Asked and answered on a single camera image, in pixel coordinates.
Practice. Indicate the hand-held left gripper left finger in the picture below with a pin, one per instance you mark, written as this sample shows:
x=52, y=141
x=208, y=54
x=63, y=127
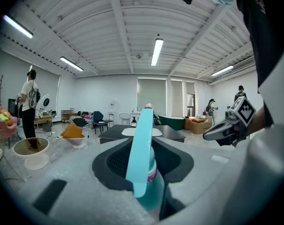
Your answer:
x=81, y=177

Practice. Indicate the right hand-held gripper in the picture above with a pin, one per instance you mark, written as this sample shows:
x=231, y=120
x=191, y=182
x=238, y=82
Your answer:
x=245, y=111

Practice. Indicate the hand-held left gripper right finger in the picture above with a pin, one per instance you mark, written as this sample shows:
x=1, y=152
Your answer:
x=198, y=179

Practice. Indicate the teal plastic bottle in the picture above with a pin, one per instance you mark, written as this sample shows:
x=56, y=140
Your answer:
x=139, y=149

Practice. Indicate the person's right forearm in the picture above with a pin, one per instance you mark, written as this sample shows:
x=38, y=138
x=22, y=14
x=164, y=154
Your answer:
x=258, y=121

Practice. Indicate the large cardboard box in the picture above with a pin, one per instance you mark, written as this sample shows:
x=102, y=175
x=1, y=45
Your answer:
x=200, y=126

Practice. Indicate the orange cushion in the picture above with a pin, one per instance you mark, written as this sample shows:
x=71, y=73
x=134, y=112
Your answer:
x=198, y=120

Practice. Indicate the small cardboard box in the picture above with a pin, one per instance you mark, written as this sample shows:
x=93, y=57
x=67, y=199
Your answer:
x=186, y=123

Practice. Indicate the white plastic bin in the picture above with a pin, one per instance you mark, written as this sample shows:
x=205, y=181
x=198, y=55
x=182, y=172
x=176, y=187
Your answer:
x=77, y=142

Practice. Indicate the dark framed window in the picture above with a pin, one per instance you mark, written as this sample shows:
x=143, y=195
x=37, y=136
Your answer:
x=190, y=104

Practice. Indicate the orange bag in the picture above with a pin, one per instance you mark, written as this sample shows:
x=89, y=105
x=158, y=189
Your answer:
x=71, y=131

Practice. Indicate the green bathtub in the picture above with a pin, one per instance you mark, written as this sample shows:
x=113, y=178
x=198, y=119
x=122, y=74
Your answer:
x=172, y=123

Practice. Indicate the black table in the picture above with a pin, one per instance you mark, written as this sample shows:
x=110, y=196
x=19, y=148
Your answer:
x=111, y=135

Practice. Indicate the short grey window blind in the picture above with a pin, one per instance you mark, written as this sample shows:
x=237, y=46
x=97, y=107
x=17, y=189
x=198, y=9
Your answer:
x=190, y=87

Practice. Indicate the narrow grey window blind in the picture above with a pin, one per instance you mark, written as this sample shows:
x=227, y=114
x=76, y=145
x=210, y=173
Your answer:
x=177, y=97

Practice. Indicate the striped sofa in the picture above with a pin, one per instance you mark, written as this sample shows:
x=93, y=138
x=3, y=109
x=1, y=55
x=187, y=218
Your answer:
x=79, y=121

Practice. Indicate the blue chair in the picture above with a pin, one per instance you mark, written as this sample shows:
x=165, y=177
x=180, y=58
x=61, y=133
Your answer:
x=99, y=119

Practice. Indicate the pink cushion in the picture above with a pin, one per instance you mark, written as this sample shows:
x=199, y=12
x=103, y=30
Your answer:
x=87, y=116

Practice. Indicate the ceiling light bar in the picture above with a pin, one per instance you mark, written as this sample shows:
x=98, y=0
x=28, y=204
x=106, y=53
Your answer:
x=222, y=70
x=17, y=26
x=157, y=51
x=71, y=63

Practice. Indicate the metal shelf rack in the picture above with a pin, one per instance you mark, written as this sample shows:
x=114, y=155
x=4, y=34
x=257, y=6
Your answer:
x=67, y=116

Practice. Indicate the person's light trousers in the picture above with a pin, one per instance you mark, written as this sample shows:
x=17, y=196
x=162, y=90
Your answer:
x=268, y=172

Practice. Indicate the white sink basin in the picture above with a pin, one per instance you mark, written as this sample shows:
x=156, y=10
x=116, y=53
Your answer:
x=126, y=132

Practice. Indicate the brown stool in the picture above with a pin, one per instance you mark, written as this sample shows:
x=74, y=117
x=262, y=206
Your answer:
x=111, y=119

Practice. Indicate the wooden bench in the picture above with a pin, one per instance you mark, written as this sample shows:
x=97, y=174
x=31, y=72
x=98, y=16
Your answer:
x=42, y=119

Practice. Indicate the black soap dispenser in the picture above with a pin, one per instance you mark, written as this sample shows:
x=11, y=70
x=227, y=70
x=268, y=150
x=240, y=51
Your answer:
x=133, y=122

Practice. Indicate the wide grey window blind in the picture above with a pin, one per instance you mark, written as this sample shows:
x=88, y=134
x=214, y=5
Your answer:
x=151, y=97

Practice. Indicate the white vanity cabinet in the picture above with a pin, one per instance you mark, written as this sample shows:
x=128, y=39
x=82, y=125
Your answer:
x=135, y=114

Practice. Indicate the white oval board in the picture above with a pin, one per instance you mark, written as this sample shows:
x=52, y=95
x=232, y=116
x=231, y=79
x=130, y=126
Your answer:
x=43, y=102

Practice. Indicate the pink armchair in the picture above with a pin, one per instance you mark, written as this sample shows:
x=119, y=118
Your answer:
x=6, y=126

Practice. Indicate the orange and green plush toy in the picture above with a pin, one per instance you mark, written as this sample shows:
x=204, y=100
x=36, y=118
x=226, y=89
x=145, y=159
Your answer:
x=4, y=116

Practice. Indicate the person's black shirt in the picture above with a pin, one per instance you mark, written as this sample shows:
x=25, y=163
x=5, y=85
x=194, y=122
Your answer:
x=261, y=32

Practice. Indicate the bare branch decoration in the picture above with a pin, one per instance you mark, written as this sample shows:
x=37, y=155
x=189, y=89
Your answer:
x=1, y=88

